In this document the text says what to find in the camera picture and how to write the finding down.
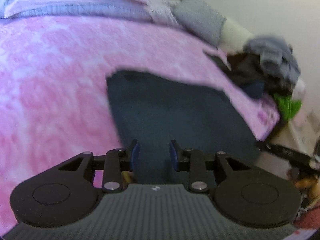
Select grey folded towel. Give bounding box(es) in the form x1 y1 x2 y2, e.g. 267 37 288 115
171 0 227 47

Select green cloth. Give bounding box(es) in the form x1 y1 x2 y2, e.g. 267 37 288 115
273 93 302 122

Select black pants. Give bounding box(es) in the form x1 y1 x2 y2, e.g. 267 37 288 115
204 50 294 97

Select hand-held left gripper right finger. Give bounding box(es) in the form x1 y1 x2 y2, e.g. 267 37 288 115
169 139 252 193

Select dark blue jeans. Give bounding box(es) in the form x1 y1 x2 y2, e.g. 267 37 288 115
106 69 262 184

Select blue denim garment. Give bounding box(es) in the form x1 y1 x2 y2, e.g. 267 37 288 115
242 80 266 100

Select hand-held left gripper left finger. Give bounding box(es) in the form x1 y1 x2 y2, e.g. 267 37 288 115
58 139 140 193

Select white lidded bucket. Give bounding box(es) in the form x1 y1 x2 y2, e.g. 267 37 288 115
280 105 320 160

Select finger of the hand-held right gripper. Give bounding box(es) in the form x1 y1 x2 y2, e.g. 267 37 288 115
257 140 281 157

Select grey-blue garment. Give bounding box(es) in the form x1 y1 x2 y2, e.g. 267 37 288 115
243 35 301 84

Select white pillow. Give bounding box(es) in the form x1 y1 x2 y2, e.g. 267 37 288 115
217 19 254 53

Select pink floral bed cover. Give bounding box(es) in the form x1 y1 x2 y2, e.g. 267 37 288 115
0 15 280 230

